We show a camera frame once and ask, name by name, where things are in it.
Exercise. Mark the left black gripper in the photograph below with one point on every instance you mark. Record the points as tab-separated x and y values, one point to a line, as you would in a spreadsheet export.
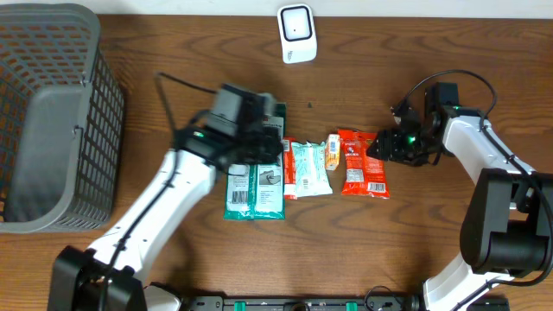
269	139

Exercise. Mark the small red snack packet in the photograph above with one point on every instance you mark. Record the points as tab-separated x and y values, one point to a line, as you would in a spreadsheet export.
289	172

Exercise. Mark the small orange snack packet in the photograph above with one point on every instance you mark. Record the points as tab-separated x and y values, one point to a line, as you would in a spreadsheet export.
332	152

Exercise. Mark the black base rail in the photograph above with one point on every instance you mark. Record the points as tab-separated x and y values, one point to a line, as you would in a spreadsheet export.
376	302

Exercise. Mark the large red snack bag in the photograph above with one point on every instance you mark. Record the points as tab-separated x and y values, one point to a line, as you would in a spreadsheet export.
365	176

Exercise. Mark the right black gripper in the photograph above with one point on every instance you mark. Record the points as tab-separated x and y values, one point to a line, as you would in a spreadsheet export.
390	147

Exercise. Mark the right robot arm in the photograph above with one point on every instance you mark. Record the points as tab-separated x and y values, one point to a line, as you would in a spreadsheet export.
507	231

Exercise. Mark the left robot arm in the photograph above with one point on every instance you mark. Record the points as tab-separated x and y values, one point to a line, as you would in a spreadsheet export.
111	273

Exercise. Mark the light green snack packet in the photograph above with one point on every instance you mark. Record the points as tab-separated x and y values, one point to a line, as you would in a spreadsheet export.
311	175

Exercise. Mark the white barcode scanner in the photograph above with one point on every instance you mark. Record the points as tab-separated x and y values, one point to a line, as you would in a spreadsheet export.
297	33

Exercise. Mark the white green snack packet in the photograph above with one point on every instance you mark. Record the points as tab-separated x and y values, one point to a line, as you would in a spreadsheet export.
255	192

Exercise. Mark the grey plastic mesh basket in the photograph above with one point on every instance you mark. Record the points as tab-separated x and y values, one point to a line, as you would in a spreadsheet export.
62	120

